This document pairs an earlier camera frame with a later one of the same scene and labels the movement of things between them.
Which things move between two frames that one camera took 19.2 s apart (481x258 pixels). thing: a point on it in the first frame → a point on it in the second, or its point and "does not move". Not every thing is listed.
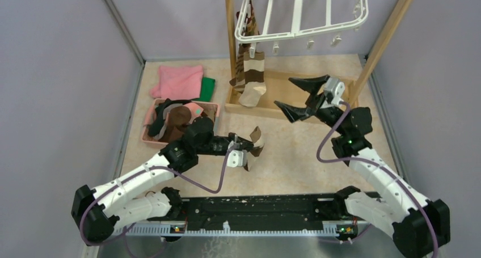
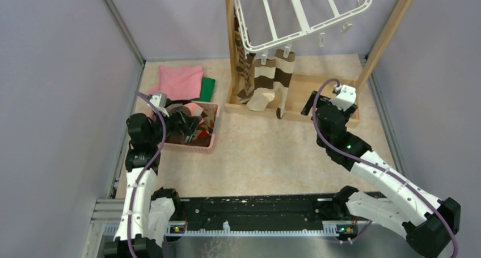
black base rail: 258,207 does not move
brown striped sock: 239,80 → 246,94
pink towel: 178,82 does not move
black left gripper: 245,145 → 188,123
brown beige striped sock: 250,28 → 239,42
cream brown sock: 258,142 → 283,75
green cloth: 206,89 does not move
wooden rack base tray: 280,88 does not move
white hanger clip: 309,44 → 322,39
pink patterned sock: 195,110 does not move
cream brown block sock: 254,85 → 264,79
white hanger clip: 335,41 → 344,28
